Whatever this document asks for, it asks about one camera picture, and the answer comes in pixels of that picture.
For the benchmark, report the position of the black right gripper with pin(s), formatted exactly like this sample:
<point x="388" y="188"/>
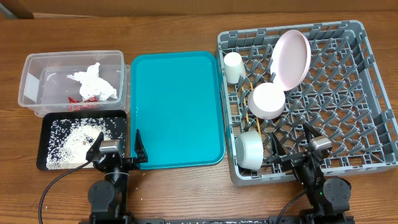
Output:
<point x="277" y="148"/>

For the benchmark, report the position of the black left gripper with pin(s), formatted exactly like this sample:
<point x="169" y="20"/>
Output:
<point x="139" y="149"/>

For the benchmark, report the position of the wooden chopstick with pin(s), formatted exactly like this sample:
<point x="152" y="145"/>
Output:
<point x="257" y="119"/>
<point x="245" y="111"/>

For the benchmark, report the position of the grey bowl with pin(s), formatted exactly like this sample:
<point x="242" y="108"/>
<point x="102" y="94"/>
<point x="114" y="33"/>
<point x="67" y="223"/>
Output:
<point x="249" y="150"/>

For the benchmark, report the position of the pink bowl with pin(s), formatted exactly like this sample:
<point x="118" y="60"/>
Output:
<point x="267" y="101"/>

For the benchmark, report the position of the white rice pile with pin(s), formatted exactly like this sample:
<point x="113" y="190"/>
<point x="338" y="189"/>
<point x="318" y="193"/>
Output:
<point x="70" y="139"/>

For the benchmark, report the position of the red snack wrapper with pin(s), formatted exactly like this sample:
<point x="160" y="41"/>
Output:
<point x="82" y="105"/>

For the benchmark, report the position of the white napkin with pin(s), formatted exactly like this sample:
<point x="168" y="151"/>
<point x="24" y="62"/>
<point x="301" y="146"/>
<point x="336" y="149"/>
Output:
<point x="92" y="85"/>

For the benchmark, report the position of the white plate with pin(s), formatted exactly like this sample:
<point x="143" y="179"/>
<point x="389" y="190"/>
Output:
<point x="291" y="58"/>

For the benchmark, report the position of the cream cup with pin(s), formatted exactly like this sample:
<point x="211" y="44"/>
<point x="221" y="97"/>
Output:
<point x="234" y="67"/>

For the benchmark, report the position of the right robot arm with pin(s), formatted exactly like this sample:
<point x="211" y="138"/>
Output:
<point x="329" y="198"/>

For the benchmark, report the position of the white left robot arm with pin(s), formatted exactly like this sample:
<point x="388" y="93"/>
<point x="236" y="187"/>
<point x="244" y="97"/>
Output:
<point x="108" y="197"/>

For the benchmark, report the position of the black plastic tray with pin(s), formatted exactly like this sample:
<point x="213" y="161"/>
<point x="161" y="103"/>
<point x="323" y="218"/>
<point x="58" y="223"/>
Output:
<point x="49" y="118"/>

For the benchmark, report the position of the grey dish rack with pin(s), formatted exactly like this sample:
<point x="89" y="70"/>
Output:
<point x="342" y="97"/>

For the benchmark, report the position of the teal serving tray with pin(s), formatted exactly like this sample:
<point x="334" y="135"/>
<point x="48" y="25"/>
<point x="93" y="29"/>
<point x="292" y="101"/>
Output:
<point x="176" y="108"/>

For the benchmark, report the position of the clear plastic bin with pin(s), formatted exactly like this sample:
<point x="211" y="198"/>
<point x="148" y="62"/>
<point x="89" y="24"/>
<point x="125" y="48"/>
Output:
<point x="44" y="87"/>

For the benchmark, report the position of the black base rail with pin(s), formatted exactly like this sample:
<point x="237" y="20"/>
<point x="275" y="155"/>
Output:
<point x="269" y="220"/>

